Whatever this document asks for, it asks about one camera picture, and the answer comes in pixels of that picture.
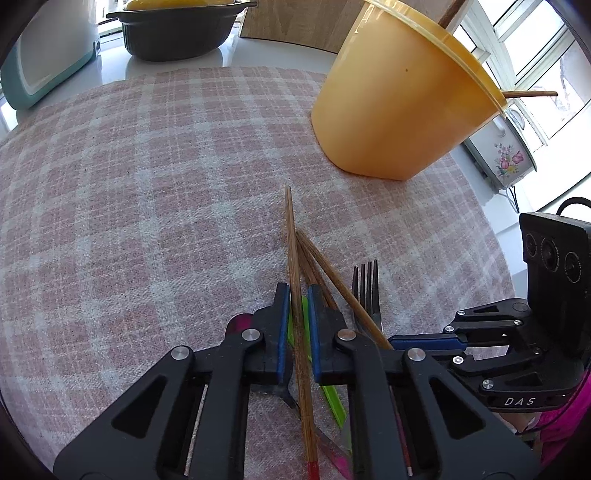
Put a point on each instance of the black casserole pot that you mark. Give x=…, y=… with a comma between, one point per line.
x=175, y=37

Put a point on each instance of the light wooden board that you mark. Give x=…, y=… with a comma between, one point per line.
x=300, y=23

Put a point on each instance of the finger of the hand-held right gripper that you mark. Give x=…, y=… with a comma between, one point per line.
x=429, y=342
x=480, y=362

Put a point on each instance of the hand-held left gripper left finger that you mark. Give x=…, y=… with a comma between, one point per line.
x=281, y=337

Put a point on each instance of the white floral slow cooker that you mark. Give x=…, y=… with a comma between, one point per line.
x=503, y=152

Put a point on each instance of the metal fork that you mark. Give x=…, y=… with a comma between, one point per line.
x=367, y=295

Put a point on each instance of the green plastic spoon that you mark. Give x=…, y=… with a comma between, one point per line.
x=333, y=406

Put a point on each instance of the pink checked tablecloth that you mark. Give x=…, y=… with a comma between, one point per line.
x=138, y=207

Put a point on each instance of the pink garment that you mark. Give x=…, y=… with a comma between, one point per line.
x=563, y=415

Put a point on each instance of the brown wooden chopstick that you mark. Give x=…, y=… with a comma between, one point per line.
x=314, y=277
x=452, y=13
x=531, y=94
x=337, y=284
x=295, y=277

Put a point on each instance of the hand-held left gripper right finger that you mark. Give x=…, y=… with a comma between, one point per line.
x=315, y=332

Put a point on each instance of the teal and white cooker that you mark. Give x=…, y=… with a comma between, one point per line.
x=46, y=55

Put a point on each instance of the yellow plastic utensil container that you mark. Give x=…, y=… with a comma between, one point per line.
x=397, y=101

